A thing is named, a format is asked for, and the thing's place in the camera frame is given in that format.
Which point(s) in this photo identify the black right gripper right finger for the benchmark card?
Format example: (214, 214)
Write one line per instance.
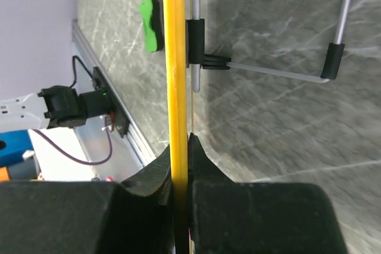
(230, 217)

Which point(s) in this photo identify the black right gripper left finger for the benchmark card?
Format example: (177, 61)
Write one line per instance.
(90, 217)

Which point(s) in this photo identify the yellow framed whiteboard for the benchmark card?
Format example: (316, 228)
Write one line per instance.
(175, 57)

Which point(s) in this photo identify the green whiteboard eraser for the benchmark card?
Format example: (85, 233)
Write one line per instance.
(151, 12)

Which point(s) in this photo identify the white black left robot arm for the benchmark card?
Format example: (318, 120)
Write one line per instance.
(57, 106)

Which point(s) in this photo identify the aluminium rail frame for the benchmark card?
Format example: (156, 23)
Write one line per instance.
(116, 135)

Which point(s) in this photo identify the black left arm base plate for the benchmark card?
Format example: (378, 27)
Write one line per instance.
(120, 118)

